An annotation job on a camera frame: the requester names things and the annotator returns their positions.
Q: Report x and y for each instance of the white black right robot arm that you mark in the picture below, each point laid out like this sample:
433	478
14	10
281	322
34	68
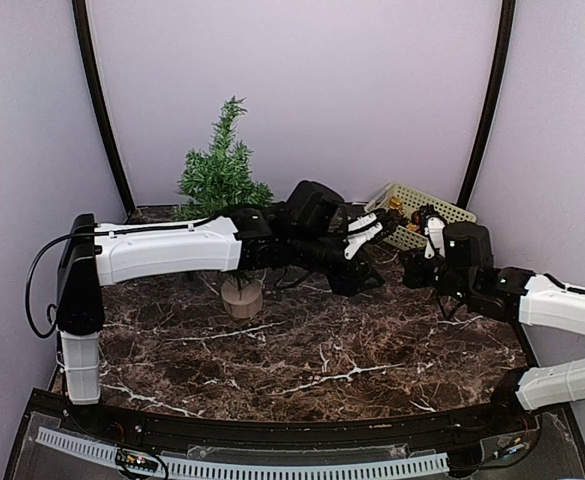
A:
457	261

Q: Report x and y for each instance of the right black frame post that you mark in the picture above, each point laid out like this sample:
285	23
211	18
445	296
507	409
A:
495	79

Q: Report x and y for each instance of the black frame post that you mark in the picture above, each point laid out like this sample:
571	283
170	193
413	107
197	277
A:
95	89
495	79

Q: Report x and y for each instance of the black front rail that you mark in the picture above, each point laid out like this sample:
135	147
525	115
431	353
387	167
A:
457	429

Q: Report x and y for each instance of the gold gift box ornament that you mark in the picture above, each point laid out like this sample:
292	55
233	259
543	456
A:
396	204

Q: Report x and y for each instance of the small green christmas tree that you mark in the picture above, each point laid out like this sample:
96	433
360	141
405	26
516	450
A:
216	179

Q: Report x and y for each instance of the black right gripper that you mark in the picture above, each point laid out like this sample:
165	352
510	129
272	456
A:
412	263

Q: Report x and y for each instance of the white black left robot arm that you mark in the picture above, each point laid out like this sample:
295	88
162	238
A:
310	230

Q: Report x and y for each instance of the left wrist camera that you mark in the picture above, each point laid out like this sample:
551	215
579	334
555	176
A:
373	226

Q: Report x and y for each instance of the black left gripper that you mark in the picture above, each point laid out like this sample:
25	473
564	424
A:
349	283

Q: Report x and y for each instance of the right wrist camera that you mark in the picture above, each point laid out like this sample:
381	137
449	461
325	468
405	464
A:
432	225

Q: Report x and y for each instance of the beige plastic basket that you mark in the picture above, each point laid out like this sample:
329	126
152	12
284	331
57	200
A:
415	204

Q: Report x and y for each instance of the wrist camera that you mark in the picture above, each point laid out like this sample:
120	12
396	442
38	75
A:
432	225
373	226

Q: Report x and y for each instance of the left black frame post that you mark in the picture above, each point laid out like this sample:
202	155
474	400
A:
95	89

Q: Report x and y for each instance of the grey slotted cable duct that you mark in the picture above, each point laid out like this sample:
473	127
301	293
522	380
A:
231	463

